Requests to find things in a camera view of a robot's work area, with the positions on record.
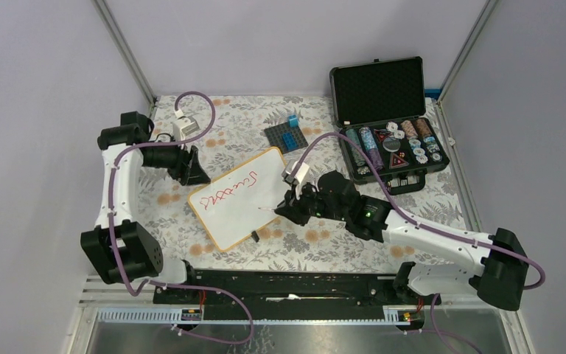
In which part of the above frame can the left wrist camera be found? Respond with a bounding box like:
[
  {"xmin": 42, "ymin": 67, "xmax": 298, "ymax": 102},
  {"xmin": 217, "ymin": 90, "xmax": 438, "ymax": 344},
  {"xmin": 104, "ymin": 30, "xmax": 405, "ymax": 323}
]
[{"xmin": 172, "ymin": 117, "xmax": 200, "ymax": 142}]

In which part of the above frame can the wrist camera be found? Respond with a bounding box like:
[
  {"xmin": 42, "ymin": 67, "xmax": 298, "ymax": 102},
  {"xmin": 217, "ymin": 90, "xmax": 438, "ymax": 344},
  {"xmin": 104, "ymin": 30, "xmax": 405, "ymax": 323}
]
[
  {"xmin": 282, "ymin": 161, "xmax": 310, "ymax": 198},
  {"xmin": 172, "ymin": 117, "xmax": 200, "ymax": 142}
]

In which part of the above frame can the round dealer button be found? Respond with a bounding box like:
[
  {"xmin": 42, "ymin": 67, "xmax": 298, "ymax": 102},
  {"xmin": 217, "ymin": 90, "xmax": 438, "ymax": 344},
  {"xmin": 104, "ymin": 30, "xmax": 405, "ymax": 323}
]
[{"xmin": 382, "ymin": 137, "xmax": 401, "ymax": 153}]

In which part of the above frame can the pink poker chip stack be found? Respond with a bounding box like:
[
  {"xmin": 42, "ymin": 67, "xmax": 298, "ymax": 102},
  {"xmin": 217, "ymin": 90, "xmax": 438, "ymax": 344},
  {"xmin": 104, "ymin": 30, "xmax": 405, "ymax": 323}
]
[{"xmin": 401, "ymin": 120, "xmax": 418, "ymax": 140}]

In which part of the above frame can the green poker chip stack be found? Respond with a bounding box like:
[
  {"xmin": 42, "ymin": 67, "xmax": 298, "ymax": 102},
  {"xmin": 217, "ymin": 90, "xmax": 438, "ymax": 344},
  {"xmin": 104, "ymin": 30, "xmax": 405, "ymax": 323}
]
[{"xmin": 345, "ymin": 129, "xmax": 366, "ymax": 167}]

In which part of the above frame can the blue poker chip stack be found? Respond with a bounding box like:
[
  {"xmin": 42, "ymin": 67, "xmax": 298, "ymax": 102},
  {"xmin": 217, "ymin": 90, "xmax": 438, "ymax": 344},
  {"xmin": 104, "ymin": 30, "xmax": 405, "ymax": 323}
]
[{"xmin": 359, "ymin": 127, "xmax": 378, "ymax": 152}]

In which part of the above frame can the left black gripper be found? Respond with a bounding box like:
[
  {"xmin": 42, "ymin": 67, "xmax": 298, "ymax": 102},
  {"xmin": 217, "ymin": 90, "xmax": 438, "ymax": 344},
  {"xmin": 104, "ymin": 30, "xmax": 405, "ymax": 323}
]
[{"xmin": 142, "ymin": 132, "xmax": 211, "ymax": 185}]

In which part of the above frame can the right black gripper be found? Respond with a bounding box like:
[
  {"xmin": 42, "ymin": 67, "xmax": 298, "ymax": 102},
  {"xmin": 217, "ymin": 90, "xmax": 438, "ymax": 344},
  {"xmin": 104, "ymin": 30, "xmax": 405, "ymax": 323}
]
[{"xmin": 275, "ymin": 178, "xmax": 349, "ymax": 226}]

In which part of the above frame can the red triangle dice box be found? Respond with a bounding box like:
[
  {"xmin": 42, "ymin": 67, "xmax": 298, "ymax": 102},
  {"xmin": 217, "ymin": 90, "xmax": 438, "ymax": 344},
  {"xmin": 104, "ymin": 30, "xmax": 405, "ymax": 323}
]
[{"xmin": 389, "ymin": 153, "xmax": 409, "ymax": 170}]

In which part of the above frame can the purple poker chip stack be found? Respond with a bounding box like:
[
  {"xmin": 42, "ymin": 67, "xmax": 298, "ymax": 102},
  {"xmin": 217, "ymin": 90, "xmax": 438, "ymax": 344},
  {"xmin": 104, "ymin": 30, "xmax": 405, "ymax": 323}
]
[{"xmin": 367, "ymin": 148, "xmax": 385, "ymax": 171}]

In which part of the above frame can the brown poker chip stack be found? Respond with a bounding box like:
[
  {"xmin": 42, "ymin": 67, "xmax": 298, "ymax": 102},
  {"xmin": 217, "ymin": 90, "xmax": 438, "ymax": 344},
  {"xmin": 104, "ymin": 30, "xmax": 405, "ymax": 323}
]
[{"xmin": 413, "ymin": 118, "xmax": 433, "ymax": 139}]

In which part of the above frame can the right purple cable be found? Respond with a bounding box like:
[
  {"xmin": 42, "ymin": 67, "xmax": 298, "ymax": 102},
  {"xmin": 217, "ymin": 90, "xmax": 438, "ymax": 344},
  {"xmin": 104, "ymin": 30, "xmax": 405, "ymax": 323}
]
[{"xmin": 293, "ymin": 131, "xmax": 547, "ymax": 354}]

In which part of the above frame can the yellow framed whiteboard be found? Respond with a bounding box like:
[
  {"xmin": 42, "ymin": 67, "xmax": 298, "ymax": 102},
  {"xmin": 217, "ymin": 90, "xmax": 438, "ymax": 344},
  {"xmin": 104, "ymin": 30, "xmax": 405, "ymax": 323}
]
[{"xmin": 188, "ymin": 147, "xmax": 289, "ymax": 251}]

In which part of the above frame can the black poker chip case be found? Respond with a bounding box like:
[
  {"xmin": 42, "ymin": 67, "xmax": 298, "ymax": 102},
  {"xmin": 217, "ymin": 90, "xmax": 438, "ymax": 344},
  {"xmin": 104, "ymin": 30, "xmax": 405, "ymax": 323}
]
[{"xmin": 329, "ymin": 56, "xmax": 450, "ymax": 195}]

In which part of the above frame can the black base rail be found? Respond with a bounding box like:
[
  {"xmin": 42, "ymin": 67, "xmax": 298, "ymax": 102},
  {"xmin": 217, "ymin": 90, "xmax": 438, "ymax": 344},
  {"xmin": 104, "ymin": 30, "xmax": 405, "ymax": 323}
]
[{"xmin": 153, "ymin": 268, "xmax": 433, "ymax": 314}]

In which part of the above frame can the grey lego baseplate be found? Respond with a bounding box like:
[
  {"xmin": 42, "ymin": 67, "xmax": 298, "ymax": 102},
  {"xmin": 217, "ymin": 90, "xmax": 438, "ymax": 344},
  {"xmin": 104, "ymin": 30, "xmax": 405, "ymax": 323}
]
[{"xmin": 263, "ymin": 123, "xmax": 309, "ymax": 154}]

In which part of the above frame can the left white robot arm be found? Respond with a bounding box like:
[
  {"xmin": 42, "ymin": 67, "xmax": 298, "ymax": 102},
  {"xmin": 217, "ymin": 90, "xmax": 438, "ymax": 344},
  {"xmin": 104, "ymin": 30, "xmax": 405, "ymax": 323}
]
[{"xmin": 80, "ymin": 111, "xmax": 211, "ymax": 284}]

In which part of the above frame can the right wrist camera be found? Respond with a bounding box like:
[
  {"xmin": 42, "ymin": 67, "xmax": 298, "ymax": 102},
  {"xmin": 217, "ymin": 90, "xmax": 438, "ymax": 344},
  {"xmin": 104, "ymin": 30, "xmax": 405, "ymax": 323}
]
[{"xmin": 282, "ymin": 161, "xmax": 310, "ymax": 198}]

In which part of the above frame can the white cable duct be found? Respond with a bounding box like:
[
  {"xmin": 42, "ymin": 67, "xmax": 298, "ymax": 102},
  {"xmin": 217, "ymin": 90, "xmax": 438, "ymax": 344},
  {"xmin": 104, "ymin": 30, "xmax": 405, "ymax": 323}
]
[{"xmin": 97, "ymin": 303, "xmax": 425, "ymax": 326}]

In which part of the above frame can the light blue lego brick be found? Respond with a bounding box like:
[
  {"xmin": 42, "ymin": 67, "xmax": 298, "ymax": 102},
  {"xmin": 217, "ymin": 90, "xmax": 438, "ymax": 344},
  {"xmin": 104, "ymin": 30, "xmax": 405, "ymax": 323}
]
[{"xmin": 287, "ymin": 114, "xmax": 299, "ymax": 128}]

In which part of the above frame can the floral tablecloth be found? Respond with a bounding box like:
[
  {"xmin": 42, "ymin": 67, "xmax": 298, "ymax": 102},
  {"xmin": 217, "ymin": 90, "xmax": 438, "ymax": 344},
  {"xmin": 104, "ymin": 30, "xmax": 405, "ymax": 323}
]
[{"xmin": 133, "ymin": 95, "xmax": 464, "ymax": 274}]

